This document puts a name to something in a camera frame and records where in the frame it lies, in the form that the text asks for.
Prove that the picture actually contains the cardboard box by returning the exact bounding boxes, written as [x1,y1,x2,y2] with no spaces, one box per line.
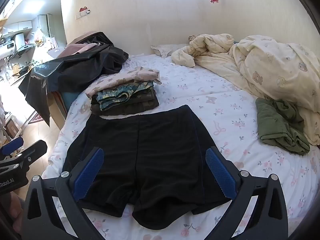
[5,119,20,138]

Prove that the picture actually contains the red-trimmed wall switch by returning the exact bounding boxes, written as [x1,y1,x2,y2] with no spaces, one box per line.
[76,6,91,19]

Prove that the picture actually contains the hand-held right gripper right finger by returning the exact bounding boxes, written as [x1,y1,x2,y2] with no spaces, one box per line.
[205,146,297,240]

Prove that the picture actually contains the beige bedside cabinet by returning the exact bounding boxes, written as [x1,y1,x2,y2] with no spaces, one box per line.
[46,87,75,128]

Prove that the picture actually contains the red patterned floor rug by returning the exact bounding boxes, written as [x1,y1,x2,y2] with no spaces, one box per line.
[28,112,44,124]

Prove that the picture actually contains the pink cloth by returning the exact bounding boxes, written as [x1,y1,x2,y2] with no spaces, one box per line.
[56,42,100,59]

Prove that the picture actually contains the cream lace-edged pillow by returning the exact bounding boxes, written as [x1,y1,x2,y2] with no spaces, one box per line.
[151,44,190,58]

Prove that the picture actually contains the green crumpled garment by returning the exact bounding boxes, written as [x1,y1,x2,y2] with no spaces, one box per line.
[255,97,310,155]

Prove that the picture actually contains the white floral bed sheet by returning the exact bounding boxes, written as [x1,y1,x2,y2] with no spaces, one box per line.
[41,54,320,240]

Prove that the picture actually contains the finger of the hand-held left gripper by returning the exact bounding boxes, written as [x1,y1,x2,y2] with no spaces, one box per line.
[0,140,48,174]
[0,137,25,157]

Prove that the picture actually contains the white water heater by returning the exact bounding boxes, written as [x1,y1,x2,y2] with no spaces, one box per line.
[0,34,25,58]

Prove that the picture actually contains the black shorts pants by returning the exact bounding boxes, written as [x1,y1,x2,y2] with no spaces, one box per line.
[62,104,234,230]

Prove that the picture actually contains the range hood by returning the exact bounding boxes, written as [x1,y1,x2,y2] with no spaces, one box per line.
[15,44,37,55]

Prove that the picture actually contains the teal patterned folded garment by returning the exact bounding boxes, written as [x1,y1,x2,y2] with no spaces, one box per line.
[97,82,154,112]

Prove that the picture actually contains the white kitchen wall cabinets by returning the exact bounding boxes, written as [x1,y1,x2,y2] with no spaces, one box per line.
[2,20,33,34]

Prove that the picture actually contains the grey refrigerator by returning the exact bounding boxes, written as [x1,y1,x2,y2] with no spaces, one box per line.
[37,14,54,45]

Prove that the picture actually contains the black draped cloth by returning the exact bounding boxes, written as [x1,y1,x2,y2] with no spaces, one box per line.
[19,32,129,127]

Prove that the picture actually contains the cream bear print quilt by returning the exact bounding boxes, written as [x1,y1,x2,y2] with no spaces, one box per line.
[171,33,320,145]

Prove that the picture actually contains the person's left hand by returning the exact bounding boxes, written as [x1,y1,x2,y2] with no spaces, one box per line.
[9,192,24,233]

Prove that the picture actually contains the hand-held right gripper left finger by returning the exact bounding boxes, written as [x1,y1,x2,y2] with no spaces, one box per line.
[22,147,110,240]

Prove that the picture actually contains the dark olive folded garment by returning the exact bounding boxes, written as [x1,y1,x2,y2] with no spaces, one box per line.
[90,87,160,117]

